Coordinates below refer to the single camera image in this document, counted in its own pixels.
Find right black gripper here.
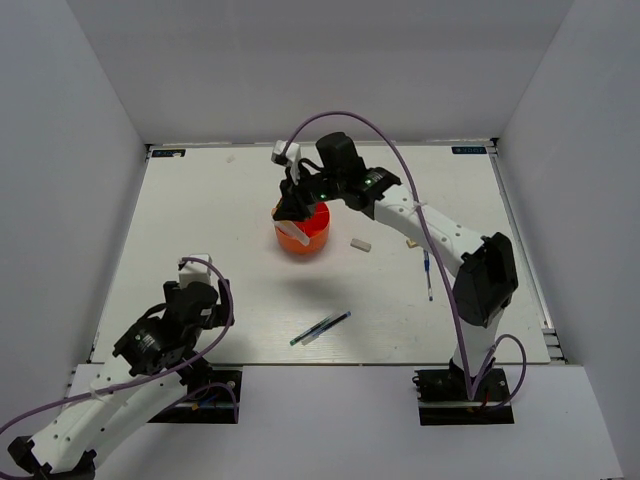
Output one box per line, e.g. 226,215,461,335
273,164,345,224

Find yellow pink highlighter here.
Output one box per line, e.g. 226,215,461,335
272,219,310,246

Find grey eraser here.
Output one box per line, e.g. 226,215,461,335
350,238,372,252

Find blue capped gel pen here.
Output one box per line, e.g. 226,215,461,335
301,311,351,345

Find green gel pen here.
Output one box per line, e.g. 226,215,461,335
289,313,338,346

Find blue ballpoint pen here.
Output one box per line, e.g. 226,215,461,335
423,249,434,302

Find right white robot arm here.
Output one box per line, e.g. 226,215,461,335
271,132,518,399

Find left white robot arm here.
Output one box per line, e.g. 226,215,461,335
7,280,239,479

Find orange round desk organizer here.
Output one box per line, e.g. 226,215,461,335
273,203,331,255

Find left blue corner label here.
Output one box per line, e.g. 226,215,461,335
151,149,186,158

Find blue corner label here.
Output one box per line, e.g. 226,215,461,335
451,145,487,155
151,149,186,158

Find right blue corner label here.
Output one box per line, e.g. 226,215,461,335
451,145,487,155

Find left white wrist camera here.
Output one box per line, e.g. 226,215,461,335
178,260,213,289

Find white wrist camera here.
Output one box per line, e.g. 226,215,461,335
271,140,302,184
178,260,213,289

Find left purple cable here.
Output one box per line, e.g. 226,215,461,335
0,255,236,451

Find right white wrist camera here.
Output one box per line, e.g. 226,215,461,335
271,140,302,184

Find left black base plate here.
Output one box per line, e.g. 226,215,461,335
149,369,243,425

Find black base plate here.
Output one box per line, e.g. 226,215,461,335
149,369,243,425
412,368,515,426

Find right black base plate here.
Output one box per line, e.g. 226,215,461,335
412,368,515,426

